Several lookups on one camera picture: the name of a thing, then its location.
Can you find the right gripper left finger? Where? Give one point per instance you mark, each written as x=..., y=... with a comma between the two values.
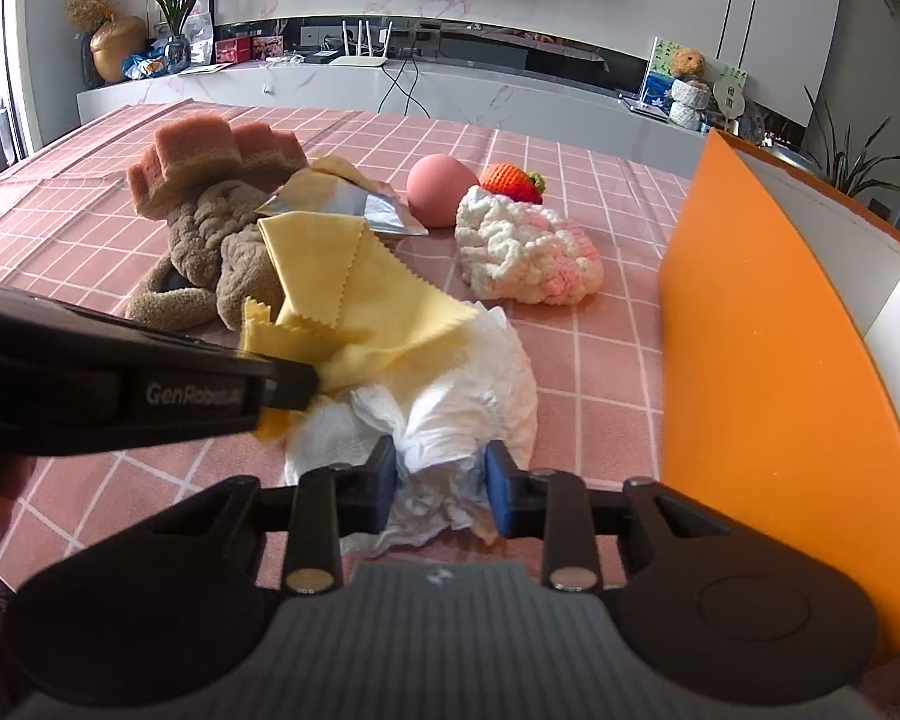
x=331, y=503

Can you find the red gift box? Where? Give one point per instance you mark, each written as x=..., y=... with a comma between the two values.
x=241, y=49

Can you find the red strawberry toy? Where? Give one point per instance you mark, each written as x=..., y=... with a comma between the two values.
x=514, y=183

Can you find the white marble tv cabinet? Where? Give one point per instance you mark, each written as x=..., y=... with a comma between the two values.
x=507, y=101

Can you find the white cloth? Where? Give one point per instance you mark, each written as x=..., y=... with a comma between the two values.
x=440, y=432

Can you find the orange white storage box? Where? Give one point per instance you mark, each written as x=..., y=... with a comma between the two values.
x=780, y=302

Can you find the white ceramic jars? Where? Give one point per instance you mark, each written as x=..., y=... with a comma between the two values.
x=689, y=102

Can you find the silver foil pouch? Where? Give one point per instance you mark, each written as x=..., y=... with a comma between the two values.
x=334, y=185

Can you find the white wifi router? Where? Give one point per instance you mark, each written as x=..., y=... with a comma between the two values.
x=369, y=47

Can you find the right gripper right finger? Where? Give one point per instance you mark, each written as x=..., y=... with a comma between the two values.
x=553, y=507

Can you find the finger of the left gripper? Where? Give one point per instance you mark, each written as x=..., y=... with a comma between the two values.
x=291, y=385

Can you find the pink ball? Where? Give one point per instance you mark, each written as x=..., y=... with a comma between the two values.
x=435, y=187

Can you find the green picture book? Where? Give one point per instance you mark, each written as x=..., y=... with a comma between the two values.
x=669, y=60

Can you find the pink white knitted item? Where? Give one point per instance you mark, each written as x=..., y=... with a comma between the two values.
x=516, y=251

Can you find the floor potted plant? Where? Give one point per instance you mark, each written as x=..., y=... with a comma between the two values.
x=842, y=164

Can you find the brown plush toy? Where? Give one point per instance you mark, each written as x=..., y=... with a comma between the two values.
x=217, y=261

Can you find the golden vase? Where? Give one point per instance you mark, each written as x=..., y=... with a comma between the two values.
x=114, y=42

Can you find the yellow zigzag cloth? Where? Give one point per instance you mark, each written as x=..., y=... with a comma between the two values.
x=350, y=308

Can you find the brown sponge block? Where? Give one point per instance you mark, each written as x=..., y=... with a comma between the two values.
x=185, y=157

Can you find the potted grass plant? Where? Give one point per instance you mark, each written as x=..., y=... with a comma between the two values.
x=177, y=52

